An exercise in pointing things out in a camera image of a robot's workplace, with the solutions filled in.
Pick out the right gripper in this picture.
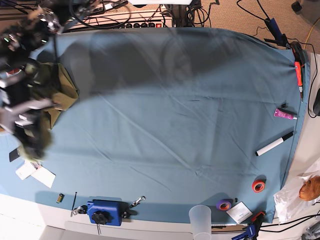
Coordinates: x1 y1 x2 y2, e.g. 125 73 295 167
0 97 62 135

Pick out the olive green t-shirt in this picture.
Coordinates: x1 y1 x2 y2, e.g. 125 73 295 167
15 62 79 162

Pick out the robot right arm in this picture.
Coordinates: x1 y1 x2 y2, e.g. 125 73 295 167
0 0 99 139

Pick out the black remote control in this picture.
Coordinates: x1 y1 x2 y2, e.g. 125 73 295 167
9 147 21 163

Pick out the clear plastic packaged item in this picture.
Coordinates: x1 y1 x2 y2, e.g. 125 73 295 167
15 160 41 180

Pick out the white paper sheet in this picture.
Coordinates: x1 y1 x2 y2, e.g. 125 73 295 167
24 161 56 189

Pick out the small green yellow battery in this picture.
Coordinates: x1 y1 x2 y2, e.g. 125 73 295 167
56 193 65 204

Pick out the thin black rod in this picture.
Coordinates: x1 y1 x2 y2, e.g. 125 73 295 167
70 191 77 217

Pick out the white power strip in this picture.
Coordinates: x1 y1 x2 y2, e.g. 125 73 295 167
62 12 173 30

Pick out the blue clamp block black knob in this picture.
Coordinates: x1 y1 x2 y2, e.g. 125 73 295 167
86 199 132 226

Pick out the blue table cloth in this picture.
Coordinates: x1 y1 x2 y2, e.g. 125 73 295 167
0 28 307 223

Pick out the silver carabiner clip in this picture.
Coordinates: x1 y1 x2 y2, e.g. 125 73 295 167
129 195 146 208

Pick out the translucent plastic cup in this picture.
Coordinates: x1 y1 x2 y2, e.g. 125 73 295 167
188 205 212 240

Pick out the purple tape roll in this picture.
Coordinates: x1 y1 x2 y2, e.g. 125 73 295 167
216 198 233 211

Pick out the white card booklet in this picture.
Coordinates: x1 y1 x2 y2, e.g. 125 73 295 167
226 202 253 224

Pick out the red tape roll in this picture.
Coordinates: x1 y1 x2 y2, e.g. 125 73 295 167
251 179 266 193

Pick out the white black marker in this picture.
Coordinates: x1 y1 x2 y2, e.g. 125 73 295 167
255 131 294 157

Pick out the pink tube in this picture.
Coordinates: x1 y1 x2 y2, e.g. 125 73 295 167
274 108 298 120

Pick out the blue orange clamp bottom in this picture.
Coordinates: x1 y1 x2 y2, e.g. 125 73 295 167
231 211 266 240

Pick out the small black clip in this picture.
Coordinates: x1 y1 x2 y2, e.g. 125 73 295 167
277 101 288 109

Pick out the blue black clamp top right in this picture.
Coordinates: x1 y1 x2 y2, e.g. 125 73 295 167
264 18 290 49

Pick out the orange black clamp right edge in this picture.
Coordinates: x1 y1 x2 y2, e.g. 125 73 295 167
290 41 306 102

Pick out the white plastic bag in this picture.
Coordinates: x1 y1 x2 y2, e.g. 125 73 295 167
273 159 320 223

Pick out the brown furry object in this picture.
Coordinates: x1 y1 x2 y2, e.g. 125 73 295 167
273 176 320 202

